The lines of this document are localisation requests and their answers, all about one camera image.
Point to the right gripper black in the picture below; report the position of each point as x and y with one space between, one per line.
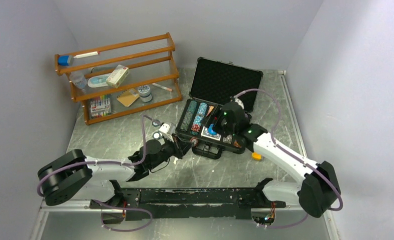
220 115

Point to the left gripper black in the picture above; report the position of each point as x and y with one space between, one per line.
181 146

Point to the blue small blind button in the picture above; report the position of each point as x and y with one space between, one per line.
211 129

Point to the blue playing card deck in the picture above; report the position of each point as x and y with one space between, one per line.
205 134

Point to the green poker chip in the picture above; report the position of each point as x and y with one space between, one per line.
156 135
155 123

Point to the black poker set case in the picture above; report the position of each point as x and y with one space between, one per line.
217 83

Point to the white dealer button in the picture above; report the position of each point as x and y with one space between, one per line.
257 157

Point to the red white poker chip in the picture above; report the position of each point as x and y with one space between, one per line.
194 141

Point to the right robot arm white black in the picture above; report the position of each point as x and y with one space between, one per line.
316 188

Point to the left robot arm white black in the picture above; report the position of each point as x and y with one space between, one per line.
77 176

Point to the marker pen set pack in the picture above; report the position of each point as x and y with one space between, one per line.
100 106

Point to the green orange chip row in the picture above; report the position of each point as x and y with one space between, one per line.
227 140

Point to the red playing card deck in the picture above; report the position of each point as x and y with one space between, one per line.
210 108

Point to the light blue red chip row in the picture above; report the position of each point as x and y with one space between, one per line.
201 113

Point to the green chip stack row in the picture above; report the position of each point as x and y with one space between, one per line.
188 116

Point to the cleaning gel jar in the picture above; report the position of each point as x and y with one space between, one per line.
145 93

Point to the white pink pen lower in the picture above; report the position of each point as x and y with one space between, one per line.
162 87

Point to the yellow notepad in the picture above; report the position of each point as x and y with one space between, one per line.
128 97

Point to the white green carton box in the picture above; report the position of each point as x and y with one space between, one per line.
117 76

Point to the orange wooden shelf rack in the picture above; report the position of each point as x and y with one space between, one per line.
149 60

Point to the oval light blue dish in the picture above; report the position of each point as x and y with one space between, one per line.
98 81

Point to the clear plastic bottle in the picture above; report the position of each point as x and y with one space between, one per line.
78 79

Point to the white red pen top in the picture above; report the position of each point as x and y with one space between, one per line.
88 54

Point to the blue white eraser block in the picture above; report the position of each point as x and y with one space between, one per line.
65 60

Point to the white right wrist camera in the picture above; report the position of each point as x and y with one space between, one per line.
239 102

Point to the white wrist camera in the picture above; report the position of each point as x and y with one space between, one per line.
167 130
239 102

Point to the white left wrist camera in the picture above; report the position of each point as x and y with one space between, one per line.
167 130

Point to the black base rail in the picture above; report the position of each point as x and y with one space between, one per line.
179 203

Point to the aluminium frame rail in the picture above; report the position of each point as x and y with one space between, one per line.
288 128

